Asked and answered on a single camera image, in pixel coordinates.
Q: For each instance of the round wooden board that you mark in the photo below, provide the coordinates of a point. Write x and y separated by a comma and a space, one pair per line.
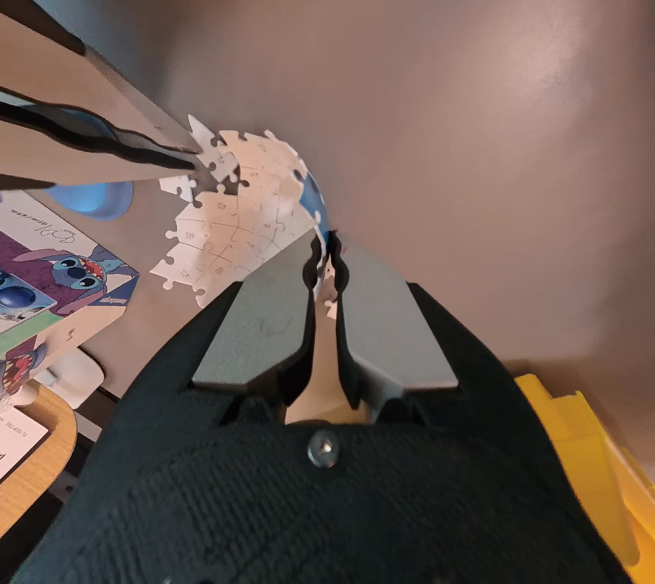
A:
46, 481

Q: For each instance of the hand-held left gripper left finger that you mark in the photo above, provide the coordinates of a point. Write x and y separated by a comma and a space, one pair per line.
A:
256, 333

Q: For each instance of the white rounded device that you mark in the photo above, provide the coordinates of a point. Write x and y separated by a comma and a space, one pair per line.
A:
76, 377

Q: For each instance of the white printed paper sheet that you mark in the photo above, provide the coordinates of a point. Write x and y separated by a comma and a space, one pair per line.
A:
20, 446

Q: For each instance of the blue round puzzle stand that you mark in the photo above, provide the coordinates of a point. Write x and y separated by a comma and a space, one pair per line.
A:
92, 200

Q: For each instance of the partly built white puzzle ball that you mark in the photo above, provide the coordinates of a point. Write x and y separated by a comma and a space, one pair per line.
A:
245, 231

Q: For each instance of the yellow plastic bin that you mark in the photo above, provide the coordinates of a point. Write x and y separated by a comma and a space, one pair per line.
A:
588, 466

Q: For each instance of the white puzzle piece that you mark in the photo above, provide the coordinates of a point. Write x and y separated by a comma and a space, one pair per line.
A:
215, 154
179, 186

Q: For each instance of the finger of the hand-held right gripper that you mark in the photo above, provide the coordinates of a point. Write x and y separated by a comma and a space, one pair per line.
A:
76, 83
76, 160

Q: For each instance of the cartoon printed puzzle box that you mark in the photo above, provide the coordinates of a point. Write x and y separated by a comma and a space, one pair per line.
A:
76, 272

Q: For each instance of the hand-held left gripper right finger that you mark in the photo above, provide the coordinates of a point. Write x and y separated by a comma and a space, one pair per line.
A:
389, 333

